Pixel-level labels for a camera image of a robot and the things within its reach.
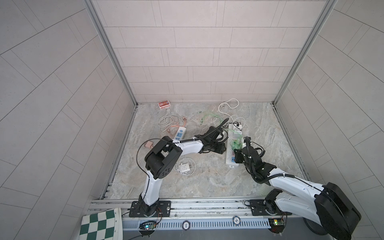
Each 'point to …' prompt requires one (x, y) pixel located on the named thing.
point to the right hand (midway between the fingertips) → (234, 150)
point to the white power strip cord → (233, 108)
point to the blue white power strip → (180, 133)
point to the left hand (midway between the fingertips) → (228, 147)
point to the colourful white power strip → (232, 135)
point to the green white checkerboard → (105, 225)
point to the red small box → (163, 104)
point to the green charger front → (237, 143)
